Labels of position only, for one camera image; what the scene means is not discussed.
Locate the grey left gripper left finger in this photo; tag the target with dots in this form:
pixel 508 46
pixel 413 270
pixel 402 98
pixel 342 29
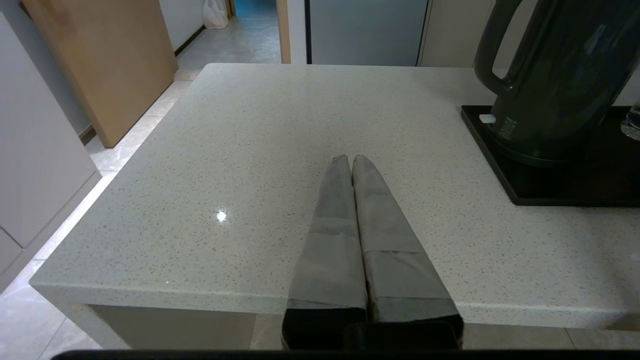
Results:
pixel 330 270

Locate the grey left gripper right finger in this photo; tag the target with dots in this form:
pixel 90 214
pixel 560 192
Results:
pixel 400 275

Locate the black electric kettle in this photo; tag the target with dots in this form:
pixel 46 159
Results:
pixel 560 75

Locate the clear bottle red cap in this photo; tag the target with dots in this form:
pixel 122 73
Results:
pixel 632 122

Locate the black round kettle base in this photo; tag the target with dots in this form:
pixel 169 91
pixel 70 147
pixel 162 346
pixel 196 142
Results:
pixel 540 159

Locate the black rectangular tray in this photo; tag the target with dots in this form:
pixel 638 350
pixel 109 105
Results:
pixel 575 187

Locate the tall grey refrigerator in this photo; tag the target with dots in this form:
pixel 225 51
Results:
pixel 367 30

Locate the beige kitchen base cabinets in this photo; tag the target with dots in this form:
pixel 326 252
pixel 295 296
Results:
pixel 450 35

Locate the white plastic bag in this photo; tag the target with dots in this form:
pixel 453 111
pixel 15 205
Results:
pixel 215 14

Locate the light wooden door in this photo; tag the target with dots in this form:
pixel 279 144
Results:
pixel 110 65

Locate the white side cabinet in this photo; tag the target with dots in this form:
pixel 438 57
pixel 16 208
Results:
pixel 35 140

